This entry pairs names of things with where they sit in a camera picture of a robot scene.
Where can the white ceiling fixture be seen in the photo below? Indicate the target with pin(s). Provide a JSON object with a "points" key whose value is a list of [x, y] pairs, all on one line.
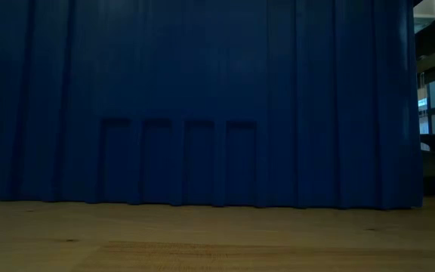
{"points": [[425, 13]]}

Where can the blue plastic bin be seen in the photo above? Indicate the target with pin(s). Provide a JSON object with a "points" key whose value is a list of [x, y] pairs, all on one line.
{"points": [[202, 94]]}

